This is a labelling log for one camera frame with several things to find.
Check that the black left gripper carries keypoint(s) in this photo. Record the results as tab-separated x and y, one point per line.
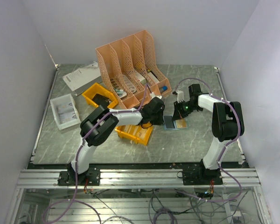
160	122

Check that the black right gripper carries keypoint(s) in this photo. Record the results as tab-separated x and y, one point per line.
178	113

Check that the gold patterned credit card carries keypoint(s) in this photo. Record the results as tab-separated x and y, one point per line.
181	123

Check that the black credit card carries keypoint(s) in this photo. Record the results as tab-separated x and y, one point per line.
168	122

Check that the yellow bin with cards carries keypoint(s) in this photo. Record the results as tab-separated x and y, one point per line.
138	134

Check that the yellow bin with black items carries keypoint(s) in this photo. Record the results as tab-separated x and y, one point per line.
98	95

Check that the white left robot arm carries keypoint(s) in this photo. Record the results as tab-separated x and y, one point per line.
97	127

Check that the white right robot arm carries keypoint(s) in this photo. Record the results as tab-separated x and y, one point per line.
227	125

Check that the white bin with cards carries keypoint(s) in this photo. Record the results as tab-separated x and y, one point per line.
64	111

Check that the blue capped bottle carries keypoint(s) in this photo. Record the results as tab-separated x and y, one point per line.
164	88

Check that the white stapler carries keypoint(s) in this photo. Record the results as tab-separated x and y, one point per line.
121	93

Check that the peach plastic file organizer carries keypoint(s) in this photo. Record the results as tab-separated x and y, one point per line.
130	64

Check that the white paper booklet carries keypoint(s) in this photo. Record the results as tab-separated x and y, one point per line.
83	78

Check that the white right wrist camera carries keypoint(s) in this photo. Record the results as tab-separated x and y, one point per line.
179	95

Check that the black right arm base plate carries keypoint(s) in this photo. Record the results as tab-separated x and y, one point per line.
195	177

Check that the aluminium frame rail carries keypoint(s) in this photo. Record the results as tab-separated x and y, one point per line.
133	178

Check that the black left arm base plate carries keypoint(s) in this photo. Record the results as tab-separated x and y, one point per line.
89	178

